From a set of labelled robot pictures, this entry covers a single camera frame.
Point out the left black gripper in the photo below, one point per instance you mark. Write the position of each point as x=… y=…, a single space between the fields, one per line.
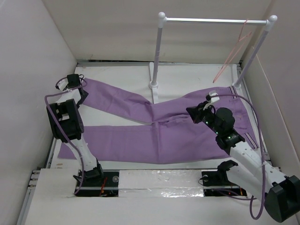
x=86 y=94

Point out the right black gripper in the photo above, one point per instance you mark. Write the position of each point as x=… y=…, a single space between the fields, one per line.
x=196 y=112

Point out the purple trousers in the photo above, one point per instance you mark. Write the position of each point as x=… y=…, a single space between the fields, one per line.
x=166 y=134

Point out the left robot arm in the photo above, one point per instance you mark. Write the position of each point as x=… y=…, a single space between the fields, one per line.
x=67 y=126

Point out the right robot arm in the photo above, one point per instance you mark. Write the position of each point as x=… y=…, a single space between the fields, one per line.
x=278 y=193

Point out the white clothes rack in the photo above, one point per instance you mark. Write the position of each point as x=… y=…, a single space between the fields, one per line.
x=162 y=19

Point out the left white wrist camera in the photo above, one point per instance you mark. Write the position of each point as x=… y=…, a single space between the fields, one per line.
x=62 y=84

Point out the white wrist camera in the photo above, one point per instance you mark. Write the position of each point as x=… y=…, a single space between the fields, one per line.
x=62 y=84
x=212 y=98

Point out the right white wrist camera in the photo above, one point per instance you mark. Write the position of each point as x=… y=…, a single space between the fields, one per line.
x=212 y=98

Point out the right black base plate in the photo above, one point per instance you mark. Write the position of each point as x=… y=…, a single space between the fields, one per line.
x=214 y=186

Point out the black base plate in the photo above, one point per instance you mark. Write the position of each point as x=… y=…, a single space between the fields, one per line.
x=214 y=186
x=108 y=187

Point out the pink wire hanger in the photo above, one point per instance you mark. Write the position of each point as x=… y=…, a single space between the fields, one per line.
x=236 y=49

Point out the aluminium frame rail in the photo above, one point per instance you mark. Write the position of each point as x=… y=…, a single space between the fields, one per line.
x=34 y=137

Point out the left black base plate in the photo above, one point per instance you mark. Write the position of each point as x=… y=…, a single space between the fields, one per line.
x=108 y=187

